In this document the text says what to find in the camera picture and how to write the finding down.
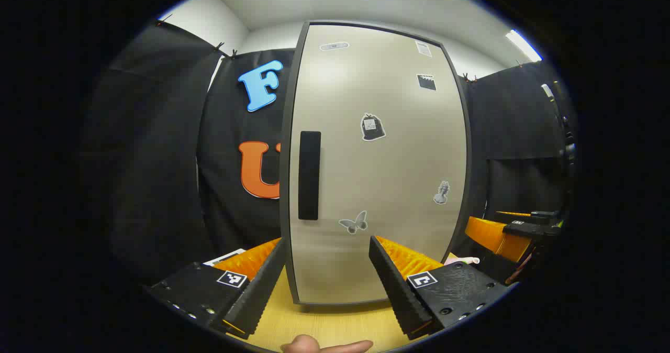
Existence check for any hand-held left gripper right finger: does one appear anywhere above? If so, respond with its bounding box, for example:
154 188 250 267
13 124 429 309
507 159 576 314
369 235 509 341

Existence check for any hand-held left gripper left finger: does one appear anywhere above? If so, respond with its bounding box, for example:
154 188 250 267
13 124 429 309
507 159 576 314
146 237 287 339

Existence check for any dark grey cabinet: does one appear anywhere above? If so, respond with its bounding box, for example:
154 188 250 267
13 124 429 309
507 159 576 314
279 20 473 307

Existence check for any beige cabinet door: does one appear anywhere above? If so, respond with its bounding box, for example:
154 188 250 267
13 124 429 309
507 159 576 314
285 23 466 305

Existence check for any white photo-cover book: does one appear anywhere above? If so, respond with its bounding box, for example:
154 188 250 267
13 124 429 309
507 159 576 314
203 248 247 267

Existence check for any black backdrop cloth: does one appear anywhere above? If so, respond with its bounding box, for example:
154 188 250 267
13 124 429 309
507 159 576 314
84 20 576 285

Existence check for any narrow ceiling light panel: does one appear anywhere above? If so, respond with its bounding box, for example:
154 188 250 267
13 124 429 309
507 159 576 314
505 29 543 63

